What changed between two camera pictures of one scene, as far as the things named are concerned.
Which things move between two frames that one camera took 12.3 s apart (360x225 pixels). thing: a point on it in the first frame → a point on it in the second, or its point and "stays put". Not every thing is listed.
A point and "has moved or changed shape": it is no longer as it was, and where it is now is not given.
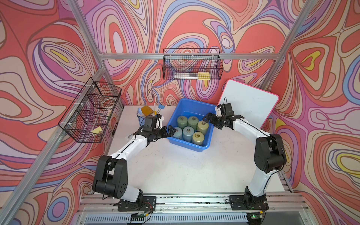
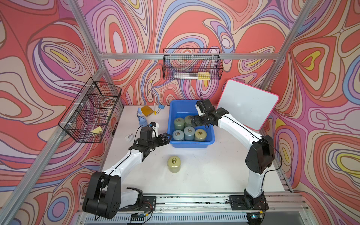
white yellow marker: (154, 108) stays put
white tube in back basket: (184, 75) stays put
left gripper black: (164, 134) → (165, 141)
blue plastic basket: (191, 108) has moved or changed shape
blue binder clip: (160, 107) stays put
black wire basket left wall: (86, 120) stays put
